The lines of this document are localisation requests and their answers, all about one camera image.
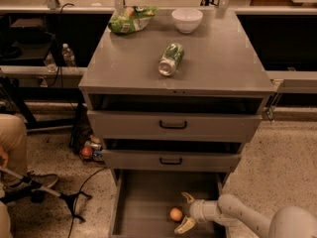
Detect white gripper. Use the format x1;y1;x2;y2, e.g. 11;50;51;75
174;191;213;234

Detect orange fruit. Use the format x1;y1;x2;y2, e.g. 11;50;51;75
169;207;183;221

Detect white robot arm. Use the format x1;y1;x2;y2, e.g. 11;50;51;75
174;192;317;238

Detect grey open bottom drawer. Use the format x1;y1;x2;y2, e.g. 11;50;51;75
109;170;227;238

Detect grey middle drawer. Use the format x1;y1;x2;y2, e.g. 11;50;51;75
102;150;241;173

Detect grey metal drawer cabinet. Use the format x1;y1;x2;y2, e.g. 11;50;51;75
78;7;276;186

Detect grey top drawer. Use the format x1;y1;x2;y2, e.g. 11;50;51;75
87;111;262;143

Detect person hand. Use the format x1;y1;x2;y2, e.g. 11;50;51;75
0;146;9;169

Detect can on floor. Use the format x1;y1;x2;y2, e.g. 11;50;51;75
84;141;102;151

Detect red apple on floor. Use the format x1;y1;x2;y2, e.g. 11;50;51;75
80;147;93;160

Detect black grabber tool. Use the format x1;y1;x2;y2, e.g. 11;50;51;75
0;167;92;222

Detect grey sneaker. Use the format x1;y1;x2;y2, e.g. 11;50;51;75
3;174;58;193

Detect green soda can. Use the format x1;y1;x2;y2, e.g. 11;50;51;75
158;43;184;76

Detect white ceramic bowl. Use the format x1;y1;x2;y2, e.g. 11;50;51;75
171;8;203;34

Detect person leg khaki trousers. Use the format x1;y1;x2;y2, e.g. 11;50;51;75
0;114;27;238

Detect clear water bottle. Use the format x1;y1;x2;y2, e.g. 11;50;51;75
44;53;57;73
61;44;76;67

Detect green chip bag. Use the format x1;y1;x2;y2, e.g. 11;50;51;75
108;6;158;35

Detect black floor cable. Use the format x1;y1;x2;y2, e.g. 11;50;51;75
66;167;107;238

